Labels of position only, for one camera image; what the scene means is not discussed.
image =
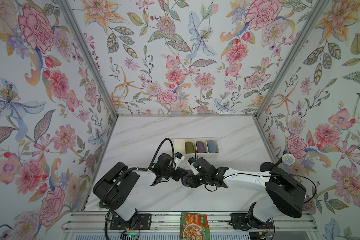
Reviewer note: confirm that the olive green rolled sock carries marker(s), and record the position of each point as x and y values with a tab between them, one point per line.
190	148

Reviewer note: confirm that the black stand with round lamp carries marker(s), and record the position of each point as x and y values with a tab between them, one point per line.
287	159

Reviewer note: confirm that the green snack bag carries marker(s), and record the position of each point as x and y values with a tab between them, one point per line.
194	227

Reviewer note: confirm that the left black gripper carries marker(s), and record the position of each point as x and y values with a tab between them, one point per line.
177	175

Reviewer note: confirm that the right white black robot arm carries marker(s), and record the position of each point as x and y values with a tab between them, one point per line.
282	194

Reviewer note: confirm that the purple rolled sock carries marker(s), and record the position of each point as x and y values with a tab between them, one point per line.
200	147

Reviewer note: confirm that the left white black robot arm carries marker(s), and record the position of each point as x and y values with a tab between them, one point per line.
115	186

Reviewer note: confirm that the blue rolled sock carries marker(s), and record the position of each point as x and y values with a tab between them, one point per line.
212	146

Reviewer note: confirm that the purple yellow teal sock pair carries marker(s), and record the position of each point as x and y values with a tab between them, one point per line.
186	177

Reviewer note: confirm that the aluminium mounting rail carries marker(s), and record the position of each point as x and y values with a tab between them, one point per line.
170	222

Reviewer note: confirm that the white divided organizer tray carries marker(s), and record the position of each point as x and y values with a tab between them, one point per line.
179	146

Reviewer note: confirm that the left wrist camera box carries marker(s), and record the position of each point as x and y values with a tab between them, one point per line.
178	158

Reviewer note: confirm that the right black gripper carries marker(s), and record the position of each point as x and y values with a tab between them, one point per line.
192	183

